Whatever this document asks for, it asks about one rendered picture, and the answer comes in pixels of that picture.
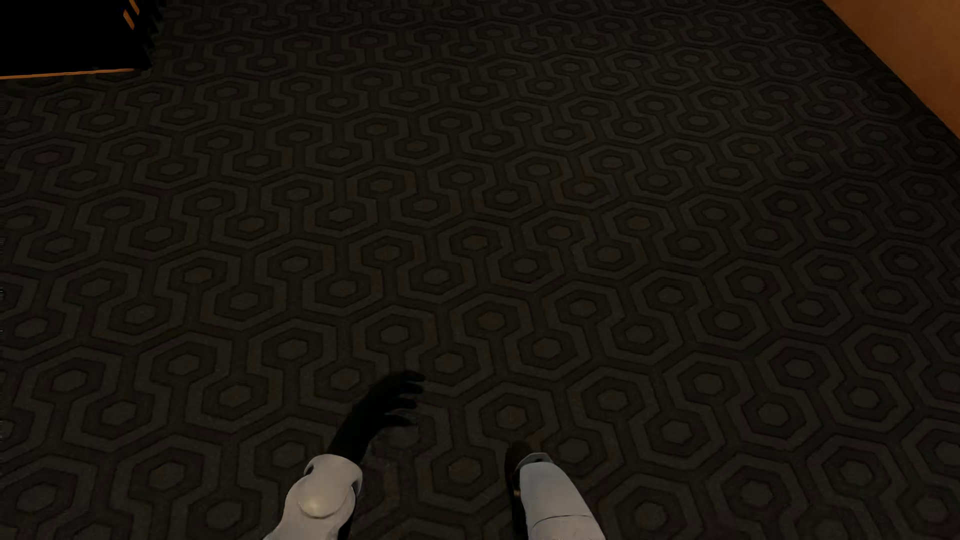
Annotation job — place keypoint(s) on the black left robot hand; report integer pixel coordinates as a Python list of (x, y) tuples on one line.
[(394, 401)]

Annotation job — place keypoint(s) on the black cabinet with orange trim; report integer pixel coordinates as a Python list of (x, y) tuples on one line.
[(67, 34)]

